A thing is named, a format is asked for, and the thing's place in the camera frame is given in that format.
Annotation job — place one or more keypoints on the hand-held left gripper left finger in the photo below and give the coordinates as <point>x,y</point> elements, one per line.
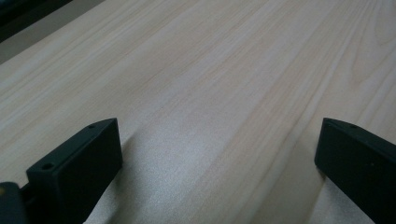
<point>77,168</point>

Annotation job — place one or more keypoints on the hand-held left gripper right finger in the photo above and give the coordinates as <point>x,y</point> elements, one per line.
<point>358,165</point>

